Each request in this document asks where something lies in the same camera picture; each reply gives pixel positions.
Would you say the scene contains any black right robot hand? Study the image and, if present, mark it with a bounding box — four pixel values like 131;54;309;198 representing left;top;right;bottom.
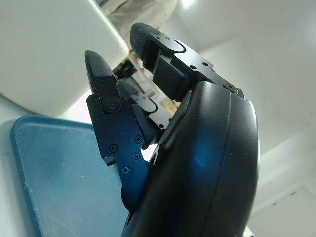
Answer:
84;22;259;237

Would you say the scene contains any blue plastic tray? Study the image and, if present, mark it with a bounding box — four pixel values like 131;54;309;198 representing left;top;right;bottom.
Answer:
10;114;132;237

